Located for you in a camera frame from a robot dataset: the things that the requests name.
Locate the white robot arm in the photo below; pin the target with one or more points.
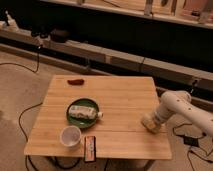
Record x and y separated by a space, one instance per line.
179 102

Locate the red chili pepper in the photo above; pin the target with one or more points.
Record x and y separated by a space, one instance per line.
75 82

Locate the clear plastic bottle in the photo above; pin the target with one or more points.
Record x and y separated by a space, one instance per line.
84 112

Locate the green plate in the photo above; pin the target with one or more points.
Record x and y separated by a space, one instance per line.
80 122

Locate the orange snack box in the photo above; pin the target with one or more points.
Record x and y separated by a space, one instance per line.
90 149

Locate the white paper cup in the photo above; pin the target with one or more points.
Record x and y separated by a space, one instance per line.
70 136

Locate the black power adapter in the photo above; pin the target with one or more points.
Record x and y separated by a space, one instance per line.
191 141

